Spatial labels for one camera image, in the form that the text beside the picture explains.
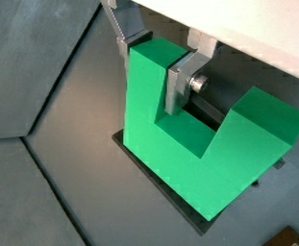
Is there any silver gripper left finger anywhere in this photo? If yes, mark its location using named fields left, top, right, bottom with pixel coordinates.
left=99, top=0, right=154, bottom=75

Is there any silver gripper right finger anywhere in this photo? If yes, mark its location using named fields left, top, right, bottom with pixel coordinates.
left=165, top=28, right=217, bottom=115

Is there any green U-shaped block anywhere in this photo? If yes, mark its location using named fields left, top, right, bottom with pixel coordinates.
left=123, top=37, right=299, bottom=220

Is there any brown T-shaped block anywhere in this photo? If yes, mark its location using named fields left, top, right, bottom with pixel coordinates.
left=262, top=226, right=299, bottom=246

